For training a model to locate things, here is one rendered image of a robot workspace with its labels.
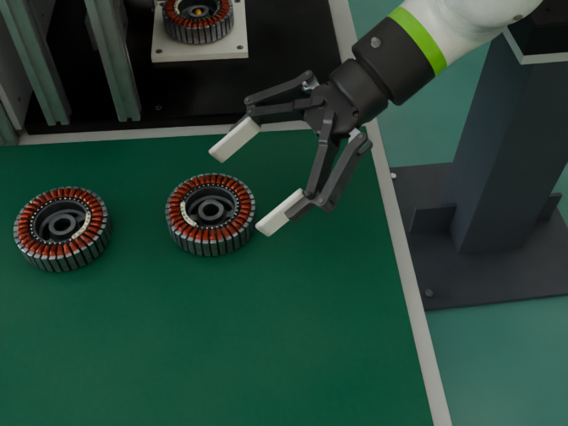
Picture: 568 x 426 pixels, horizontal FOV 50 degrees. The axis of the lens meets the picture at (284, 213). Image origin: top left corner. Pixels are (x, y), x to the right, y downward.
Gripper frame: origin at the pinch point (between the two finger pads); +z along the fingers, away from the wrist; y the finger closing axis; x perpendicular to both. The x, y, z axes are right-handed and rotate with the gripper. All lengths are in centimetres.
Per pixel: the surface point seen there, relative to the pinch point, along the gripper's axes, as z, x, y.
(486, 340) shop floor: -9, -97, -9
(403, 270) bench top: -8.8, -10.7, -17.4
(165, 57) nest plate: -0.1, -2.2, 30.8
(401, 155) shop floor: -24, -106, 51
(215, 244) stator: 6.4, 1.7, -5.2
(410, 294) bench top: -7.7, -10.1, -20.5
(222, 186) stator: 2.3, 0.0, 2.3
